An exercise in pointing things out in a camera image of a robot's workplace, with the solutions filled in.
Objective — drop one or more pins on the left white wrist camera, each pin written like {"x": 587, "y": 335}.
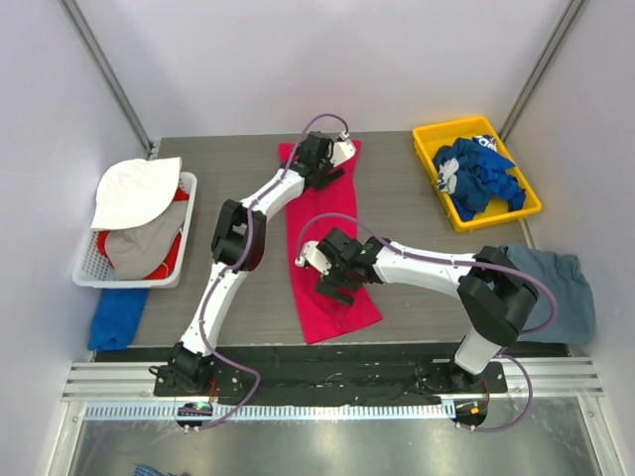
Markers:
{"x": 343, "y": 150}

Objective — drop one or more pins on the pink t shirt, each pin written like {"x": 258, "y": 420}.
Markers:
{"x": 310, "y": 217}

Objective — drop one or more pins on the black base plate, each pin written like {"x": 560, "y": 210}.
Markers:
{"x": 325, "y": 375}

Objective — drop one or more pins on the blue t shirt in tray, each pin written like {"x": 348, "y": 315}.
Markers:
{"x": 471, "y": 172}

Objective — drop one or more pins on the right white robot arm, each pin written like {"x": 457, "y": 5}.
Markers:
{"x": 497, "y": 300}

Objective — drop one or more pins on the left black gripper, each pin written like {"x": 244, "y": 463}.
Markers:
{"x": 326, "y": 175}

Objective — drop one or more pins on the white slotted cable duct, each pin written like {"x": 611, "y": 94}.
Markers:
{"x": 182, "y": 411}

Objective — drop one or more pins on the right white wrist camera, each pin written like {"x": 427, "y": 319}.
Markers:
{"x": 312, "y": 257}

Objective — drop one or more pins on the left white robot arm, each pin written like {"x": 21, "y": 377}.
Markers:
{"x": 238, "y": 245}

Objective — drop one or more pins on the grey t shirt in basket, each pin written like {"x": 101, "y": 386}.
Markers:
{"x": 144, "y": 243}

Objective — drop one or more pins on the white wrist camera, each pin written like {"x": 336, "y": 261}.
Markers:
{"x": 343, "y": 150}
{"x": 312, "y": 257}

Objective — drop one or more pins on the white t shirt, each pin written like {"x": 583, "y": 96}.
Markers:
{"x": 132, "y": 193}

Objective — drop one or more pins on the yellow plastic tray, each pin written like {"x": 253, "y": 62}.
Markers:
{"x": 428, "y": 140}

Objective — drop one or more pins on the white plastic basket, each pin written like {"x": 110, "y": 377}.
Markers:
{"x": 92, "y": 270}

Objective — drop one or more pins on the blue cloth at left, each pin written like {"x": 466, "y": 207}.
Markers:
{"x": 117, "y": 318}

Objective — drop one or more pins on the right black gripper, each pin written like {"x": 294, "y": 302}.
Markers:
{"x": 333, "y": 286}

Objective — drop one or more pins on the grey-blue t shirt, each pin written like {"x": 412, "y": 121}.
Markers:
{"x": 562, "y": 275}

